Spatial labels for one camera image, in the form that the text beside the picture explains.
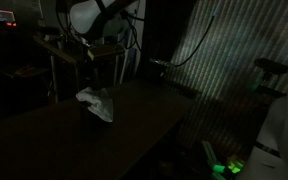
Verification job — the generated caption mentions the white towel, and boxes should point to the white towel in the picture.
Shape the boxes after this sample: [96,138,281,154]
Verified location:
[75,86,115,124]

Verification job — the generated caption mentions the small wooden table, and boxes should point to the small wooden table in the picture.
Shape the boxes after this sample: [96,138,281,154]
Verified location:
[86,44,127,86]

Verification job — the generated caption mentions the long wooden plank table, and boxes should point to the long wooden plank table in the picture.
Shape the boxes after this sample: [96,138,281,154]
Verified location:
[33,34,86,104]

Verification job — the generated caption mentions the glowing green objects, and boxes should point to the glowing green objects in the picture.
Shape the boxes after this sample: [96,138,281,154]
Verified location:
[202,140,246,179]

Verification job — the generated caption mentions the white bulky object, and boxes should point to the white bulky object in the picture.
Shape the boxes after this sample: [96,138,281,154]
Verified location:
[237,19,288,180]

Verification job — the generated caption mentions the black cable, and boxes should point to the black cable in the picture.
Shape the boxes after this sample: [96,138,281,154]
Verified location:
[150,14,217,68]

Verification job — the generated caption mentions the black camera on stand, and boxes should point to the black camera on stand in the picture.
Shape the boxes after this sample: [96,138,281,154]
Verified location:
[253,57,288,98]

